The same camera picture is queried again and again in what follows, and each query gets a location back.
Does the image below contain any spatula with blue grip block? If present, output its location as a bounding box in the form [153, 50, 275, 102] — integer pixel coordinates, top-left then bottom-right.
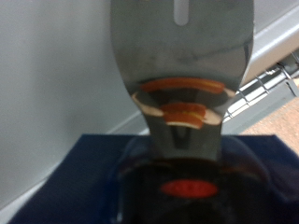
[7, 0, 299, 224]

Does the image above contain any wire oven rack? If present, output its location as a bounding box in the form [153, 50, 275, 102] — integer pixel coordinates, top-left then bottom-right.
[222, 50, 299, 122]

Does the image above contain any silver toaster oven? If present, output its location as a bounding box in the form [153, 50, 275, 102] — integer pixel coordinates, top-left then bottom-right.
[0, 0, 299, 218]

